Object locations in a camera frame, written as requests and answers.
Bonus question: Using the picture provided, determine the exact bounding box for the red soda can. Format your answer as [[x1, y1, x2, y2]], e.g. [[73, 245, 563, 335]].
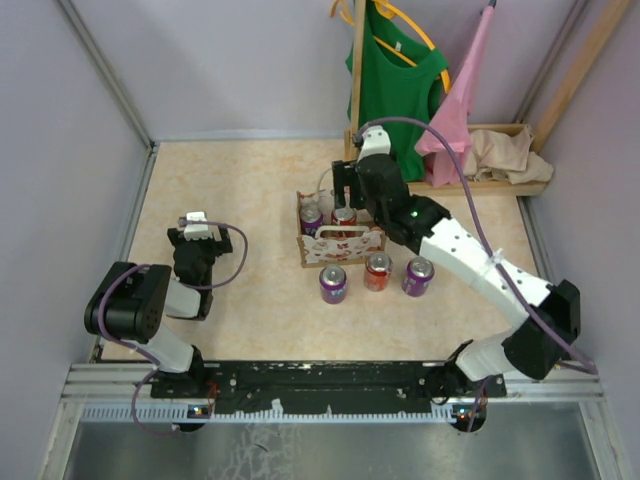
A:
[[363, 251, 393, 292]]

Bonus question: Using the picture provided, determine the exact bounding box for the silver purple can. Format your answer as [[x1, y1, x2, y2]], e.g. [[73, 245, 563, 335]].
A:
[[402, 257, 435, 297]]

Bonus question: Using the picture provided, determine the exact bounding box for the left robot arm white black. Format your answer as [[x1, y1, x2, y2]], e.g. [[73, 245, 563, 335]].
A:
[[84, 221, 233, 399]]

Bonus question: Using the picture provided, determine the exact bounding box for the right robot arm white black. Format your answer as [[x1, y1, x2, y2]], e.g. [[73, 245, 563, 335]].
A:
[[331, 154, 581, 396]]

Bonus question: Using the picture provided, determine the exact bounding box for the patterned canvas tote bag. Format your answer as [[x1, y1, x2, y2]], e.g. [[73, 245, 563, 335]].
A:
[[296, 169, 386, 268]]

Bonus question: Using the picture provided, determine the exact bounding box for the green tank top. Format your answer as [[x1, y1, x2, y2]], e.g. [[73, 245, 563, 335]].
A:
[[344, 3, 450, 183]]

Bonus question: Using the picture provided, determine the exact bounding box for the pink shirt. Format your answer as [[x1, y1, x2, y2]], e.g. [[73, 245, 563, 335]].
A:
[[414, 1, 496, 187]]

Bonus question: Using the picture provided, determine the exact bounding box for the beige crumpled cloth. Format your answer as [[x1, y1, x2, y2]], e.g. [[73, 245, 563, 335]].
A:
[[463, 125, 554, 184]]

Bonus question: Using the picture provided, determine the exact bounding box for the yellow clothes hanger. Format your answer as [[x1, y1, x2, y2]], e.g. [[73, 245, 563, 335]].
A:
[[330, 0, 452, 94]]

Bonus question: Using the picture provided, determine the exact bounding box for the leaning wooden beam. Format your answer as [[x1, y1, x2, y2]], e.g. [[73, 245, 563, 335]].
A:
[[532, 1, 635, 152]]

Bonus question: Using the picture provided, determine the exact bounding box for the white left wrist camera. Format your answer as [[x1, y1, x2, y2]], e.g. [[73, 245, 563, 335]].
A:
[[183, 211, 213, 241]]

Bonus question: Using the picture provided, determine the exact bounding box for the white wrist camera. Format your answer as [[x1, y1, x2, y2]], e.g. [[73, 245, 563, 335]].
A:
[[183, 211, 213, 241], [357, 125, 391, 161]]

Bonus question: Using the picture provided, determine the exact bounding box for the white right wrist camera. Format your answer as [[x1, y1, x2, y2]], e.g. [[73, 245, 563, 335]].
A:
[[357, 125, 391, 161]]

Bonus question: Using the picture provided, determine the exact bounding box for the wooden clothes rack frame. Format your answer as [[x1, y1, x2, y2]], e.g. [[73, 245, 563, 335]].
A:
[[331, 1, 548, 186]]

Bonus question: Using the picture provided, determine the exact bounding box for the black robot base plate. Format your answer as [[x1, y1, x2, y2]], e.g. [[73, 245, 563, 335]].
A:
[[151, 361, 506, 415]]

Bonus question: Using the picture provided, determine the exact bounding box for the white slotted cable duct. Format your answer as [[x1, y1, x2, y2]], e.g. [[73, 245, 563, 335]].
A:
[[79, 402, 489, 425]]

